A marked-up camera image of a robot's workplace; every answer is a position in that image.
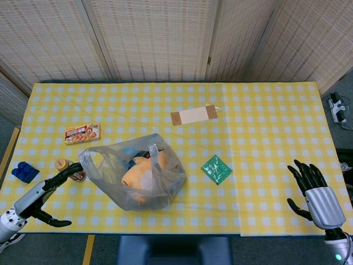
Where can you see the woven folding screen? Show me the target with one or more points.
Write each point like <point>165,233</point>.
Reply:
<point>151,36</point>

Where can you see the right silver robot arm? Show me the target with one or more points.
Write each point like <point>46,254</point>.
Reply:
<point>337,245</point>

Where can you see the orange plush toy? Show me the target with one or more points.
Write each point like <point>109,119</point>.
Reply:
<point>138,172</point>

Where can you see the blue white carton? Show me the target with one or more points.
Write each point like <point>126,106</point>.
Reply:
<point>129,154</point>

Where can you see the yellow white checked tablecloth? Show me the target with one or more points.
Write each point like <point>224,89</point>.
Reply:
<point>248,132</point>

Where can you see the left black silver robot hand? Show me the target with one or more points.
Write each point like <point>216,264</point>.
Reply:
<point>33,197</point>

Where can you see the red yellow snack box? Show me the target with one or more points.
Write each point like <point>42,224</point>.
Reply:
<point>82,133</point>

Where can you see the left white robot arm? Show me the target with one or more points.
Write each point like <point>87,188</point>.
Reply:
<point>7,225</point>

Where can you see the yellow floor tape strip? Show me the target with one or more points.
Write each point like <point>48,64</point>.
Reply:
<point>9,150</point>
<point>88,249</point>

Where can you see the blue toy building block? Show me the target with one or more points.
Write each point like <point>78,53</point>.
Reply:
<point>24,172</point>

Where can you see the brass screen hinge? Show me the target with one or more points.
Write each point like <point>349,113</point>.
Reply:
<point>209,60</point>

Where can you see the black equipment beside table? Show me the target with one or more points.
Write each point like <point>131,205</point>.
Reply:
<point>346,156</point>

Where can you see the white power strip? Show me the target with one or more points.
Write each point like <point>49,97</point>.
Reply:
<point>336,107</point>

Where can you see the green tea sachet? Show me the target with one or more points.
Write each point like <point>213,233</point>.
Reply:
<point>216,169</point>

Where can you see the grey translucent plastic bag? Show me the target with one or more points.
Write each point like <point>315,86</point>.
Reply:
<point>110,176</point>

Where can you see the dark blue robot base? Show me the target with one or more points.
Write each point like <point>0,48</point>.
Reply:
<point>173,251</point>

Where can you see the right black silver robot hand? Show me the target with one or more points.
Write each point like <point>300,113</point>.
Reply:
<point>322,204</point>

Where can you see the brown coffee drink bottle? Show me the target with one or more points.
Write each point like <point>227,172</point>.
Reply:
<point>78,176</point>

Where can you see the cream paper card brown ends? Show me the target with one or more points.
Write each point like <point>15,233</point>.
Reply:
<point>193,115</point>

